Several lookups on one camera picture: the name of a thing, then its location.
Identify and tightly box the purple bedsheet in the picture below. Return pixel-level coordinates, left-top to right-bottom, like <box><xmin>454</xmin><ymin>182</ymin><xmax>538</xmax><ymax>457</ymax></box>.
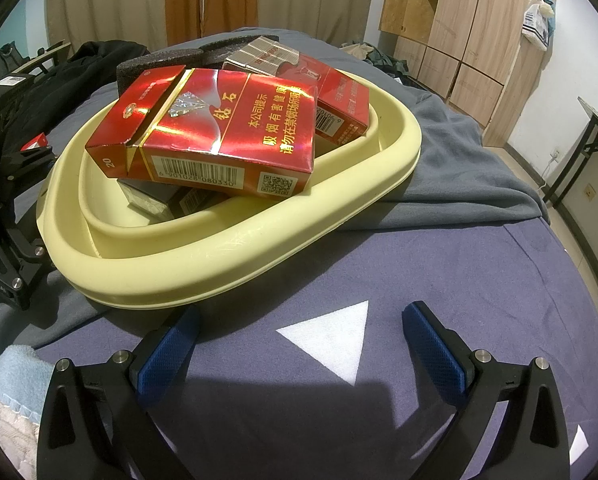
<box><xmin>44</xmin><ymin>215</ymin><xmax>598</xmax><ymax>480</ymax></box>

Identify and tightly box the black jacket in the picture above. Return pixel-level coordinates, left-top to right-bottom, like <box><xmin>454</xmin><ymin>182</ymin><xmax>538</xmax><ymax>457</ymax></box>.
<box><xmin>29</xmin><ymin>39</ymin><xmax>152</xmax><ymax>126</ymax></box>

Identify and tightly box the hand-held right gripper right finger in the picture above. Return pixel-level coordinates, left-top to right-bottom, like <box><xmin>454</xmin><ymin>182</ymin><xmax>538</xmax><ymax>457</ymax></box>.
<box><xmin>401</xmin><ymin>301</ymin><xmax>572</xmax><ymax>480</ymax></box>

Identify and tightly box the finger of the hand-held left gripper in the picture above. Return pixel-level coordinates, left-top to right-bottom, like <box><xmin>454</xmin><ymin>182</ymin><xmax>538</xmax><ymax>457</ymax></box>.
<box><xmin>0</xmin><ymin>230</ymin><xmax>47</xmax><ymax>311</ymax></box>
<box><xmin>1</xmin><ymin>145</ymin><xmax>58</xmax><ymax>211</ymax></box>

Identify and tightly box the black foam cylinder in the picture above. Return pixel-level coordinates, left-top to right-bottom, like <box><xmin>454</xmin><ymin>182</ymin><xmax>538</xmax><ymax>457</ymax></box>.
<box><xmin>115</xmin><ymin>35</ymin><xmax>281</xmax><ymax>95</ymax></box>

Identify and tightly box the small red box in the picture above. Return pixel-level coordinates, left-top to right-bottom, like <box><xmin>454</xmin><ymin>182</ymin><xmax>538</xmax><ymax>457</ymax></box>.
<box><xmin>21</xmin><ymin>132</ymin><xmax>50</xmax><ymax>153</ymax></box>

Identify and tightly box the cream plastic basin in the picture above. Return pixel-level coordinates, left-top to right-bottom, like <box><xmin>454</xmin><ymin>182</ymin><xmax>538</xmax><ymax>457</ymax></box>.
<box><xmin>36</xmin><ymin>67</ymin><xmax>424</xmax><ymax>311</ymax></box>

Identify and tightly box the shiny red cigarette box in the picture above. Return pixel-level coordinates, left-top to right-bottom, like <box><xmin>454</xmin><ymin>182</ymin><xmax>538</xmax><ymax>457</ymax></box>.
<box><xmin>84</xmin><ymin>66</ymin><xmax>320</xmax><ymax>197</ymax></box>

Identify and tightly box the pale quilted cloth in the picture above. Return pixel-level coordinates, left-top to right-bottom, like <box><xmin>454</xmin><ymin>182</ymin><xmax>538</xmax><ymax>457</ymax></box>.
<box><xmin>0</xmin><ymin>392</ymin><xmax>44</xmax><ymax>466</ymax></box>

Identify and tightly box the grey blanket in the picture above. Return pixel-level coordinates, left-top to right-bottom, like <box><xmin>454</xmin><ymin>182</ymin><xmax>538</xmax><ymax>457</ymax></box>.
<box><xmin>0</xmin><ymin>25</ymin><xmax>552</xmax><ymax>361</ymax></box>

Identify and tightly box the white striped bag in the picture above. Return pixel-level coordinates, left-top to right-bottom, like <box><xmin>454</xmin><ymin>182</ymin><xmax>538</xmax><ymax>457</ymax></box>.
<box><xmin>522</xmin><ymin>0</ymin><xmax>555</xmax><ymax>51</ymax></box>

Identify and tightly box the pile of clothes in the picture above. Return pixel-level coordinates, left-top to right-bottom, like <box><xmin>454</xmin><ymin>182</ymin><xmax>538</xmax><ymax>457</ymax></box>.
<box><xmin>339</xmin><ymin>39</ymin><xmax>420</xmax><ymax>88</ymax></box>

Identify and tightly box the wooden wardrobe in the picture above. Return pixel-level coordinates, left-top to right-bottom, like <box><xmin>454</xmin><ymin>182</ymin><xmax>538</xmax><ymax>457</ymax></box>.
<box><xmin>379</xmin><ymin>0</ymin><xmax>560</xmax><ymax>148</ymax></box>

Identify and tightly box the dark brown cigarette box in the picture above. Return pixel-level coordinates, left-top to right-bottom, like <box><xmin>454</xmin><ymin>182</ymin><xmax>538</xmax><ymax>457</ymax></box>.
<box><xmin>118</xmin><ymin>177</ymin><xmax>230</xmax><ymax>223</ymax></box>

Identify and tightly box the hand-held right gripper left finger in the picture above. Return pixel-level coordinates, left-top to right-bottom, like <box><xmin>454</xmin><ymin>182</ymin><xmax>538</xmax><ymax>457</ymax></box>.
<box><xmin>36</xmin><ymin>304</ymin><xmax>202</xmax><ymax>480</ymax></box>

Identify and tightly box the light blue towel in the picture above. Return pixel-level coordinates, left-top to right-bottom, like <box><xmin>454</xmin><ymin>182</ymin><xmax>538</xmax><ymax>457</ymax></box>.
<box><xmin>0</xmin><ymin>342</ymin><xmax>54</xmax><ymax>411</ymax></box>

